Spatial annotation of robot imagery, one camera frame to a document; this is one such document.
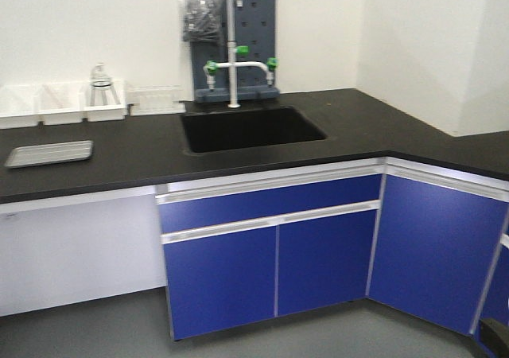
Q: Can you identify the black wire tripod stand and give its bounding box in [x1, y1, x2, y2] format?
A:
[90, 84, 120, 107]

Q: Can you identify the white bin right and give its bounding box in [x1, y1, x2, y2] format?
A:
[80, 80, 128, 122]

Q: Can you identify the white bin middle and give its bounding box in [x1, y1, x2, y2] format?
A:
[36, 82, 84, 126]

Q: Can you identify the white test tube rack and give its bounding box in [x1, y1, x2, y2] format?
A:
[126, 86, 185, 116]

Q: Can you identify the blue cabinet door left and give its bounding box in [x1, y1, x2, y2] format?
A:
[164, 227, 277, 340]

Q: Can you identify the white panel under bench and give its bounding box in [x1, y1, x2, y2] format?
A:
[1, 186, 166, 316]

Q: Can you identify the blue cabinet door middle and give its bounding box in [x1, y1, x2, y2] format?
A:
[278, 210, 377, 316]

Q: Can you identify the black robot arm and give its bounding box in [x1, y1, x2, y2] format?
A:
[479, 318, 508, 358]

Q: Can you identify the black lab sink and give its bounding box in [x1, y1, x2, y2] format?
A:
[181, 107, 327, 154]

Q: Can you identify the white lab faucet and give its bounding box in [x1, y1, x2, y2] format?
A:
[203, 0, 278, 109]

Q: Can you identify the white bin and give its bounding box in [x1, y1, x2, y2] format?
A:
[80, 80, 128, 122]
[1, 84, 40, 129]
[36, 82, 84, 126]

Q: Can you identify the grey pegboard drying rack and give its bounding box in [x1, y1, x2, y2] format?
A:
[189, 0, 279, 103]

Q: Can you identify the glass alcohol lamp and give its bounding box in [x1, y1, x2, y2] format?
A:
[90, 62, 112, 88]

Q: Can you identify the clear plastic bag of pegs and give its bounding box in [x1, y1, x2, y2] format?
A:
[183, 0, 223, 44]

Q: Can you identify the blue cabinet door far right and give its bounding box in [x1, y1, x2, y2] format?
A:
[475, 214, 509, 355]

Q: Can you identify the white bin left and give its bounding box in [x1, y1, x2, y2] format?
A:
[1, 84, 40, 129]

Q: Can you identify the blue drawer front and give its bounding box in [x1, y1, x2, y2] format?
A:
[157, 174, 382, 234]

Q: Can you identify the blue corner cabinet door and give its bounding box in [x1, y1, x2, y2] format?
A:
[368, 176, 508, 334]

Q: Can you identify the silver metal tray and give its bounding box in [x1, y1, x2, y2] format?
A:
[4, 140, 94, 169]

